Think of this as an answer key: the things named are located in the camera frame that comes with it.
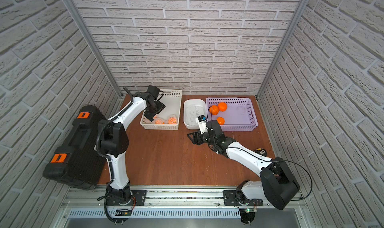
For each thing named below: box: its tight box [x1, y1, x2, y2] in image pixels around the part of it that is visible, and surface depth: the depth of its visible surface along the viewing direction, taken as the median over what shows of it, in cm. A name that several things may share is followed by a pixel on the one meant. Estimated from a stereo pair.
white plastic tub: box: [183, 99, 207, 130], surface depth 106 cm
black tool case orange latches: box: [42, 105, 107, 190], surface depth 68 cm
